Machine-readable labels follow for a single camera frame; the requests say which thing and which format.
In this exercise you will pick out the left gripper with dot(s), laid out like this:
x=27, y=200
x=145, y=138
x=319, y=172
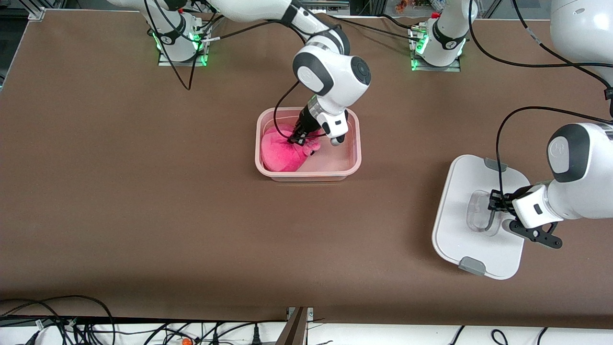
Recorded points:
x=504, y=200

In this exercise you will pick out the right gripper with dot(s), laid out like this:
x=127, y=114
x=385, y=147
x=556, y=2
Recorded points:
x=305, y=121

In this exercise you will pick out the pink plush toy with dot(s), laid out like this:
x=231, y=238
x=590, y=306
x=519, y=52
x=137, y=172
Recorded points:
x=280, y=153

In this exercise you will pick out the white box lid grey clips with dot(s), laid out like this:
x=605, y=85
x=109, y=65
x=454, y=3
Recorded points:
x=459, y=215

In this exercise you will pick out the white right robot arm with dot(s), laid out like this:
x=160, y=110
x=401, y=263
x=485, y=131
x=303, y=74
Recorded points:
x=335, y=76

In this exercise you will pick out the pink plastic box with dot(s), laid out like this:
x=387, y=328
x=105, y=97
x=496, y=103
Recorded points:
x=335, y=160

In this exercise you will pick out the grey device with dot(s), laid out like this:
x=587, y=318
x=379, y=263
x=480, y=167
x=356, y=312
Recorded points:
x=325, y=5

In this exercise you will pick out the brown table cover sheet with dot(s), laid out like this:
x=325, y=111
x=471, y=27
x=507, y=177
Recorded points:
x=191, y=239

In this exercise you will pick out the black left camera bracket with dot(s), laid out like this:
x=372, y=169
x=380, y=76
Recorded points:
x=539, y=235

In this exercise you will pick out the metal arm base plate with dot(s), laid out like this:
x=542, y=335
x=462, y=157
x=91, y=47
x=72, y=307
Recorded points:
x=436, y=68
x=182, y=63

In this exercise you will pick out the aluminium post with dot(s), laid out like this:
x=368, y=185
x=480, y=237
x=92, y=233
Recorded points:
x=294, y=330

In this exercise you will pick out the aluminium frame profile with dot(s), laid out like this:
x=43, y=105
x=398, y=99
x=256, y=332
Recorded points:
x=37, y=13

